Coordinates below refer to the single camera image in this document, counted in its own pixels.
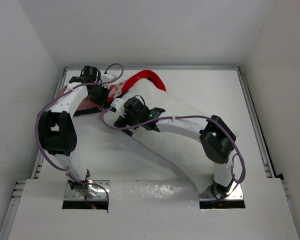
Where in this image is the metal base plate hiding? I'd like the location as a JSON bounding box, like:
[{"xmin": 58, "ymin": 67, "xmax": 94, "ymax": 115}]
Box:
[
  {"xmin": 64, "ymin": 180, "xmax": 110, "ymax": 201},
  {"xmin": 199, "ymin": 182, "xmax": 244, "ymax": 201}
]

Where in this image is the white pillow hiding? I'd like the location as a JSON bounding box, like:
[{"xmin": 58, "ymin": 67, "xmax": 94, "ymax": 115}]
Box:
[{"xmin": 102, "ymin": 79, "xmax": 215, "ymax": 193}]

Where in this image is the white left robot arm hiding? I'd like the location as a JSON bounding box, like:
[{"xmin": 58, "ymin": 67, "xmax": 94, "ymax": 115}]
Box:
[{"xmin": 35, "ymin": 66, "xmax": 118, "ymax": 200}]

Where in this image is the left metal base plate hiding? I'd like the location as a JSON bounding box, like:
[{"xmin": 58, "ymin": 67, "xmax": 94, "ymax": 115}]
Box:
[{"xmin": 64, "ymin": 180, "xmax": 110, "ymax": 201}]

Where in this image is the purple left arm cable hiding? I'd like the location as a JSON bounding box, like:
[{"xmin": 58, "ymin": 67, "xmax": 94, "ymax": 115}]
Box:
[{"xmin": 34, "ymin": 63, "xmax": 125, "ymax": 208}]

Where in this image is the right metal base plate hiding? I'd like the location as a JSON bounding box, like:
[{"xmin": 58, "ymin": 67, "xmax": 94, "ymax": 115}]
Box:
[{"xmin": 199, "ymin": 182, "xmax": 244, "ymax": 201}]

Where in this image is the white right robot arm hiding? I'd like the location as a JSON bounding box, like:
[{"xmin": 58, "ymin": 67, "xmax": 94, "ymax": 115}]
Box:
[{"xmin": 111, "ymin": 96, "xmax": 236, "ymax": 198}]

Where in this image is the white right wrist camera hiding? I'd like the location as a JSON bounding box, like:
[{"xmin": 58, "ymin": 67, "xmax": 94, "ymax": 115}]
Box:
[{"xmin": 110, "ymin": 98, "xmax": 125, "ymax": 111}]

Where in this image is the red patterned pillowcase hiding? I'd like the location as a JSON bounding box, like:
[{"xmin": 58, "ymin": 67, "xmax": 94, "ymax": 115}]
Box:
[{"xmin": 56, "ymin": 69, "xmax": 169, "ymax": 118}]

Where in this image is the aluminium table frame rail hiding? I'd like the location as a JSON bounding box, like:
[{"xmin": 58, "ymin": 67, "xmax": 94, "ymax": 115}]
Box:
[{"xmin": 237, "ymin": 68, "xmax": 276, "ymax": 178}]

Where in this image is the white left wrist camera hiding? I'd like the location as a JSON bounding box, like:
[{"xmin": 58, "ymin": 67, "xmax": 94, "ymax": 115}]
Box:
[{"xmin": 100, "ymin": 73, "xmax": 118, "ymax": 89}]

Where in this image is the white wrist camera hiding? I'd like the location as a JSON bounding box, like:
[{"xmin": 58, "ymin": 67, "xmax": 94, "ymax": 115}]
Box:
[
  {"xmin": 110, "ymin": 98, "xmax": 125, "ymax": 111},
  {"xmin": 100, "ymin": 73, "xmax": 118, "ymax": 89}
]

